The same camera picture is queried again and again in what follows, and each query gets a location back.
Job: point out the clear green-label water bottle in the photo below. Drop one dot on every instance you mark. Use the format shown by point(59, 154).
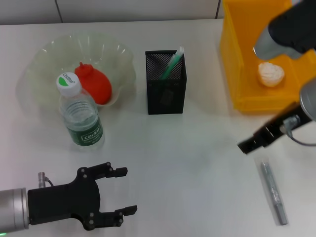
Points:
point(84, 121)

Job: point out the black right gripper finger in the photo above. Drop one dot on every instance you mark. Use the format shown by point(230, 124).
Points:
point(251, 145)

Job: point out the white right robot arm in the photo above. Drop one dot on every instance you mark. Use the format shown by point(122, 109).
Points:
point(308, 98)

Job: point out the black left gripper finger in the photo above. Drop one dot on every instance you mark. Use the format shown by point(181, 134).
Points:
point(103, 170)
point(111, 216)

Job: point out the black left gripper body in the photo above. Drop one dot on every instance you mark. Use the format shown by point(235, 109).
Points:
point(64, 202)

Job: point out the yellow plastic storage bin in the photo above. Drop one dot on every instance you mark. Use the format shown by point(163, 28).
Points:
point(242, 61)

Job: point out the grey pen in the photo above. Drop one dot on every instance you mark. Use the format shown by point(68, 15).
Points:
point(274, 192)

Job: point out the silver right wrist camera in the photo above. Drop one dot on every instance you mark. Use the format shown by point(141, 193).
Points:
point(288, 32)

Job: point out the black mesh pen holder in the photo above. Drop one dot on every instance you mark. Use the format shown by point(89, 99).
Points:
point(166, 74)

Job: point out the translucent wavy fruit plate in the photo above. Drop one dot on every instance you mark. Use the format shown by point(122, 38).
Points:
point(49, 56)

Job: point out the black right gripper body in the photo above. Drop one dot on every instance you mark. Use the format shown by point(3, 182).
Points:
point(279, 126)

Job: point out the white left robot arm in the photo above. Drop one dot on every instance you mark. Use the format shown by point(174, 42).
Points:
point(12, 209)

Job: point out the red-orange toy orange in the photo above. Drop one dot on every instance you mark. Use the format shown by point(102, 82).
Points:
point(98, 84)

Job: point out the white paper ball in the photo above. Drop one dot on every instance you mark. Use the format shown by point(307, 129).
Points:
point(271, 75)

